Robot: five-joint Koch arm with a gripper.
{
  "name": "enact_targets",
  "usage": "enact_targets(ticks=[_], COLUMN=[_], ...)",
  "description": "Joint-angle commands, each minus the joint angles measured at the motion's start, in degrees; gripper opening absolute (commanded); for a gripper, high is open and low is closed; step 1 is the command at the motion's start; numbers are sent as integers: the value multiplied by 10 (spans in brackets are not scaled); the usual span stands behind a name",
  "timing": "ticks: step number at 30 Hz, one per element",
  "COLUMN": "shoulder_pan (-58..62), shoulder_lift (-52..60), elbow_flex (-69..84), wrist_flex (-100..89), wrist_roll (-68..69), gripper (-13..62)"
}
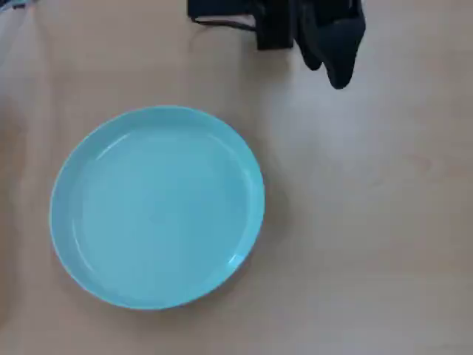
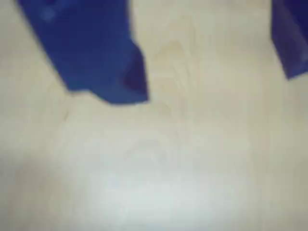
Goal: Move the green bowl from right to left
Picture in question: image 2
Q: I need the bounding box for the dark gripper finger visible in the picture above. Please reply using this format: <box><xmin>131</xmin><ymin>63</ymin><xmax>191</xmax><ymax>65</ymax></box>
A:
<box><xmin>271</xmin><ymin>0</ymin><xmax>308</xmax><ymax>79</ymax></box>
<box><xmin>16</xmin><ymin>0</ymin><xmax>149</xmax><ymax>106</ymax></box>

